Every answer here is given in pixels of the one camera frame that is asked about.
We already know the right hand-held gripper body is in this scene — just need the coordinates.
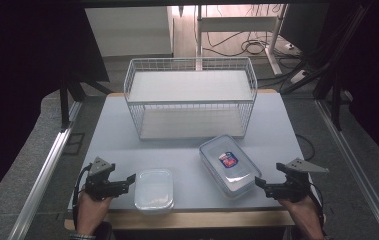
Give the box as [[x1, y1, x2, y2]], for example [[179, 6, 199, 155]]
[[265, 157, 330, 203]]

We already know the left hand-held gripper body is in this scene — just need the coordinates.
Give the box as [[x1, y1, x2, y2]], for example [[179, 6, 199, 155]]
[[84, 156, 131, 202]]

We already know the small translucent plastic container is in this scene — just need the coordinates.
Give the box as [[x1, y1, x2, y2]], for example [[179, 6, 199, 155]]
[[133, 168, 175, 214]]

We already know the large clear labelled plastic container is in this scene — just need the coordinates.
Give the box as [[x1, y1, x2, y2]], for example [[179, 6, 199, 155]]
[[198, 134, 263, 200]]

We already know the person's left hand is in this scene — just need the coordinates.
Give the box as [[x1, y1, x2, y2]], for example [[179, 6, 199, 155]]
[[76, 192, 114, 235]]

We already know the person's right hand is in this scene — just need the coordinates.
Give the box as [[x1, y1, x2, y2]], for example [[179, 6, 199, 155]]
[[278, 194, 327, 232]]

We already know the black metal stand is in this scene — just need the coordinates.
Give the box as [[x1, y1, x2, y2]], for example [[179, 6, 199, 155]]
[[312, 64, 345, 132], [59, 74, 113, 132]]

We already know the white power strip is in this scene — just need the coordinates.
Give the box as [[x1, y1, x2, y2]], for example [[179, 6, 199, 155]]
[[289, 69, 310, 85]]

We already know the black curtain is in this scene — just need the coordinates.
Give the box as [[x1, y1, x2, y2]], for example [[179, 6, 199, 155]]
[[0, 0, 110, 214], [323, 0, 379, 164]]

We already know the white cabinet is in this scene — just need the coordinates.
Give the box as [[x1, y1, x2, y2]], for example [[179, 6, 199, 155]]
[[84, 6, 175, 58]]

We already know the dark monitor panel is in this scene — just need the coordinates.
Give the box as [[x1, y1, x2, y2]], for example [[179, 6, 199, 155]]
[[278, 3, 332, 54]]

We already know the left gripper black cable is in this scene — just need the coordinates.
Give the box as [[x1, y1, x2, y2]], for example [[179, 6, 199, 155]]
[[72, 164, 93, 231]]

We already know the black floor cable loop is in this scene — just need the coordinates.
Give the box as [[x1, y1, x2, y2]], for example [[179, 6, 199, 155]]
[[295, 133, 316, 162]]

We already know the aluminium floor rail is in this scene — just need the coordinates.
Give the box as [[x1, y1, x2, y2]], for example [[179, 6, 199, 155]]
[[314, 99, 379, 240], [7, 100, 84, 240]]

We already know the tangle of black floor cables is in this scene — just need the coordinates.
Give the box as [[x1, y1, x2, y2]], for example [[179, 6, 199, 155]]
[[202, 29, 300, 58]]

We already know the white metal desk frame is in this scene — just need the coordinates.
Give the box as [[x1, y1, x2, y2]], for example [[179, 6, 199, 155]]
[[195, 3, 290, 77]]

